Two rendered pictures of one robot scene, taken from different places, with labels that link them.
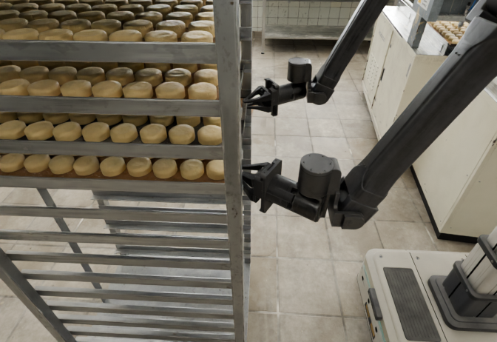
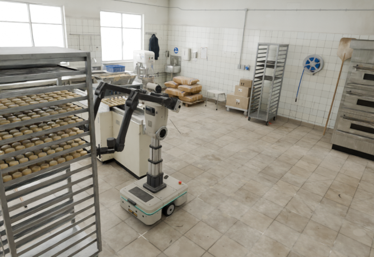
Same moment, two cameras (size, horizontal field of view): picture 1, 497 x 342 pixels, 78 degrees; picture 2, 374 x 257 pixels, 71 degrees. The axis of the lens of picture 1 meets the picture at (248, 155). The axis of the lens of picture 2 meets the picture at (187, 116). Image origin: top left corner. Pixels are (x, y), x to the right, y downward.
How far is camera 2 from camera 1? 1.69 m
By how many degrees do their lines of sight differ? 51
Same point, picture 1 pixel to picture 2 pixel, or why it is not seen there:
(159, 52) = (77, 124)
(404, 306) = (139, 196)
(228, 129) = (93, 136)
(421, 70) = (103, 118)
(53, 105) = (50, 143)
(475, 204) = (144, 159)
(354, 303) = (124, 215)
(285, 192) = (104, 149)
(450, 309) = (152, 187)
